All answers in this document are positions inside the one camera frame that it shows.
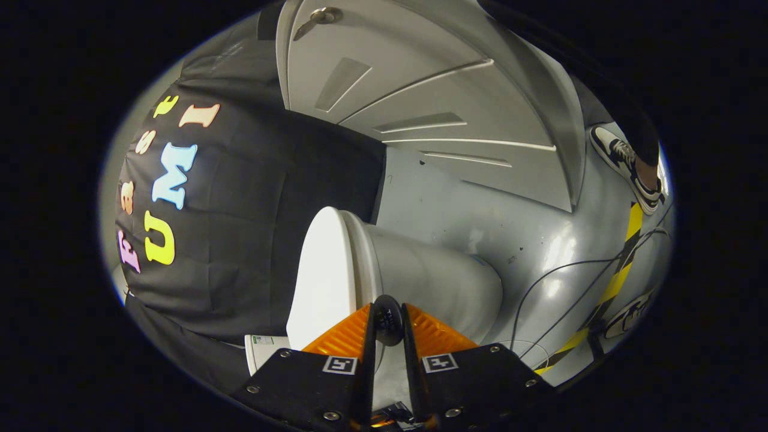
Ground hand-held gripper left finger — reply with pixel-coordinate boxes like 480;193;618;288
231;295;389;431

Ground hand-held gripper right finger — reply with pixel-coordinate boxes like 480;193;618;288
390;297;556;428

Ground black backdrop cloth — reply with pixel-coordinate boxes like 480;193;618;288
114;12;388;400

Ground person's black white shoe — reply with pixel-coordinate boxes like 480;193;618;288
602;290;658;340
590;124;662;215

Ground yellow black floor tape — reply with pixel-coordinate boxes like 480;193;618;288
534;203;644;376

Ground grey panelled door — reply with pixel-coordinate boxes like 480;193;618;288
276;0;586;214

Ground person's leg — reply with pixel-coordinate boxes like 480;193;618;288
624;108;662;194

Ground thin black cable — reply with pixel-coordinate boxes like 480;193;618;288
510;228;673;356

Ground metal door handle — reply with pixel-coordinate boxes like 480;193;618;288
293;7;343;41

